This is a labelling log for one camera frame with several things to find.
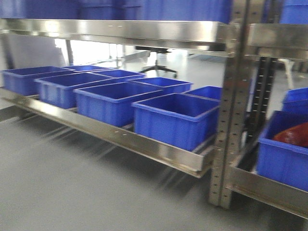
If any large blue crate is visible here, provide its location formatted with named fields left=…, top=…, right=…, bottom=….
left=0, top=0, right=233, bottom=23

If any blue plastic bin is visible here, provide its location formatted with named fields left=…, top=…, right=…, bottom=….
left=90, top=69, right=146, bottom=82
left=132, top=93, right=219, bottom=151
left=126, top=77, right=193, bottom=95
left=34, top=72, right=116, bottom=109
left=183, top=86, right=222, bottom=101
left=63, top=65, right=112, bottom=72
left=282, top=87, right=308, bottom=115
left=1, top=66, right=74, bottom=96
left=74, top=82, right=163, bottom=127

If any blue bin with red bag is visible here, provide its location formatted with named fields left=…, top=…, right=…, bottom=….
left=257, top=111, right=308, bottom=191

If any red plastic bag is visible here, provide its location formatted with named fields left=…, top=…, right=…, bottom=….
left=273, top=122, right=308, bottom=147

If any stainless steel shelf rack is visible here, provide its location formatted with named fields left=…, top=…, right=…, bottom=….
left=0, top=19, right=308, bottom=218

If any black office chair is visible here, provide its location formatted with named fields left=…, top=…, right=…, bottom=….
left=135, top=46, right=178, bottom=78

